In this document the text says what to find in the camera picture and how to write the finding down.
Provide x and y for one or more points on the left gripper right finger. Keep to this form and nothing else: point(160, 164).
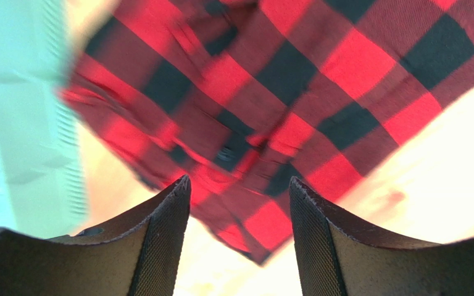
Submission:
point(339, 253)

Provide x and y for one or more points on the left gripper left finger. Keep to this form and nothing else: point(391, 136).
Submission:
point(134, 253)

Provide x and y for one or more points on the red black plaid shirt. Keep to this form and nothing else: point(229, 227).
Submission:
point(241, 96)

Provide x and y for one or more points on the green file organizer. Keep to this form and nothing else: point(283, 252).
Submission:
point(42, 189)

